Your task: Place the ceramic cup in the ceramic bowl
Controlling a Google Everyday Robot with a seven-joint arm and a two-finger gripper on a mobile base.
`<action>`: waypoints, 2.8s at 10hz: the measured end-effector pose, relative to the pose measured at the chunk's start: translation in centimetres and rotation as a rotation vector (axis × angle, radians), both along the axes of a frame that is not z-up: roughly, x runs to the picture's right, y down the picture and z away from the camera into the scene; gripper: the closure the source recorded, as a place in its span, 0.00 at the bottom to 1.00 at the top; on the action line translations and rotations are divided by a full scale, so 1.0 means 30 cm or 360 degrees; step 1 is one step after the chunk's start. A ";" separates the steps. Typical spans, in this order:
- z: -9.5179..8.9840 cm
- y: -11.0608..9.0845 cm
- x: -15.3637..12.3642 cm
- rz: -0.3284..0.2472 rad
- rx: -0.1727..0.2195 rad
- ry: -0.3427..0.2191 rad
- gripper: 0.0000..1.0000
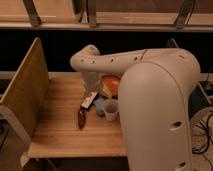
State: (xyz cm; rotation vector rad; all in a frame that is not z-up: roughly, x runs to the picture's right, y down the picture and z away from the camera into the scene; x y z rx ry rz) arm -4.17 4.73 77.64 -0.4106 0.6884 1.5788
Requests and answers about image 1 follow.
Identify white ceramic cup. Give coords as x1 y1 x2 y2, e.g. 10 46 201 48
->
103 99 119 121

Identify black floor cables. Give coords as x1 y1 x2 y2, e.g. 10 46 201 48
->
191 111 213 171

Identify wooden side panel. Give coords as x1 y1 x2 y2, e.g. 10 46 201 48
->
0 38 49 141

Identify dark red oblong object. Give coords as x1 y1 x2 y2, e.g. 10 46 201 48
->
78 108 86 129

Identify blue rectangular block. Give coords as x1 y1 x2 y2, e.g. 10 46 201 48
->
94 98 104 117

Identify orange ceramic bowl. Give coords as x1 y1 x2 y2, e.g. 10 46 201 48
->
101 75 120 98

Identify wooden shelf with brackets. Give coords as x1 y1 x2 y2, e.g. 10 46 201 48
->
0 0 213 32

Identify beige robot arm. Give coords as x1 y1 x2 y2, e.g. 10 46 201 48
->
70 45 200 171

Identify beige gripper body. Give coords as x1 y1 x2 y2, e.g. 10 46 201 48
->
82 72 100 92

